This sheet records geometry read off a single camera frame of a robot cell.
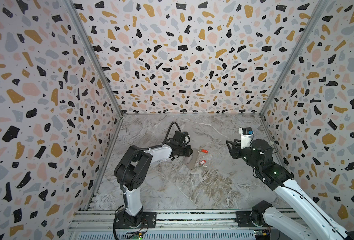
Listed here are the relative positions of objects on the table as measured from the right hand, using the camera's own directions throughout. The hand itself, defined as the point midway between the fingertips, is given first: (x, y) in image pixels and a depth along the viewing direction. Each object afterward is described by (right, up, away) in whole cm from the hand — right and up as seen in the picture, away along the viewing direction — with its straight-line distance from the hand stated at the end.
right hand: (229, 138), depth 72 cm
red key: (-11, -17, +23) cm, 30 cm away
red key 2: (-9, -10, +28) cm, 31 cm away
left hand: (-17, -8, +21) cm, 29 cm away
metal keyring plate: (-17, -17, +22) cm, 33 cm away
